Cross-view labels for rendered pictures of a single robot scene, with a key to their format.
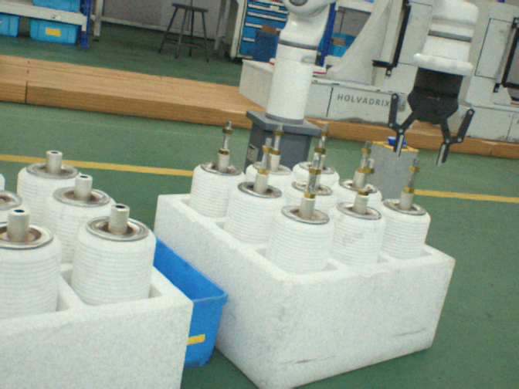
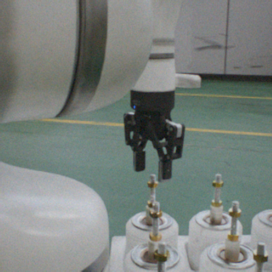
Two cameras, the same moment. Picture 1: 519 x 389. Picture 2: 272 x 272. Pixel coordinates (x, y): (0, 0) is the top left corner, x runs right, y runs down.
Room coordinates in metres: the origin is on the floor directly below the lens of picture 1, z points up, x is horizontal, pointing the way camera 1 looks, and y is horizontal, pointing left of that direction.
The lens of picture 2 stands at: (1.58, 0.13, 0.57)
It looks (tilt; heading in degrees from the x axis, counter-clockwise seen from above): 14 degrees down; 219
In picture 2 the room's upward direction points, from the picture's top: straight up
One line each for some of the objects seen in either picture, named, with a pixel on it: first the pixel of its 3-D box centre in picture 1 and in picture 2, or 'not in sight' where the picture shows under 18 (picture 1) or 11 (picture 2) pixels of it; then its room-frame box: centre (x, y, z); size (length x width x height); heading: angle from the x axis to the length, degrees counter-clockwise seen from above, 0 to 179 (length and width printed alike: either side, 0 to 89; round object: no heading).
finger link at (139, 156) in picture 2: (440, 154); (139, 161); (1.05, -0.29, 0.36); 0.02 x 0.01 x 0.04; 166
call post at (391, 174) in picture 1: (378, 215); not in sight; (1.32, -0.26, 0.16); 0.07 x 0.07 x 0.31; 40
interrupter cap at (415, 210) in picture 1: (404, 208); (152, 221); (1.06, -0.25, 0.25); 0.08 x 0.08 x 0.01
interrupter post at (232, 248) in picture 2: (313, 181); (232, 248); (1.08, -0.09, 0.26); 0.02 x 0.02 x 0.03
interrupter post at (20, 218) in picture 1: (18, 224); not in sight; (0.64, 0.25, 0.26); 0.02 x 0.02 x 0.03
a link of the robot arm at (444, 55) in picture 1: (446, 52); (161, 69); (1.04, -0.25, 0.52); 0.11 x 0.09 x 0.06; 166
